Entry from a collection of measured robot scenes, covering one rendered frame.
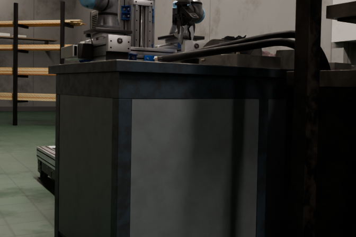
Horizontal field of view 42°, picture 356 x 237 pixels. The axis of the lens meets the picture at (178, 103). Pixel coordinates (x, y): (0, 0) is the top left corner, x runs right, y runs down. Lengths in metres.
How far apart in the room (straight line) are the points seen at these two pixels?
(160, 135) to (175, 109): 0.11
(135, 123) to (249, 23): 4.52
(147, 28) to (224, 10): 3.62
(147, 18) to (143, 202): 1.57
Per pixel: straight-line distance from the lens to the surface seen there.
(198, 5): 3.08
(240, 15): 6.17
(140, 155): 1.60
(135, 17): 2.90
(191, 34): 2.37
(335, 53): 4.74
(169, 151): 1.66
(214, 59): 2.09
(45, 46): 8.14
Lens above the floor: 0.71
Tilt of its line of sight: 2 degrees down
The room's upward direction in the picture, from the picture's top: 1 degrees clockwise
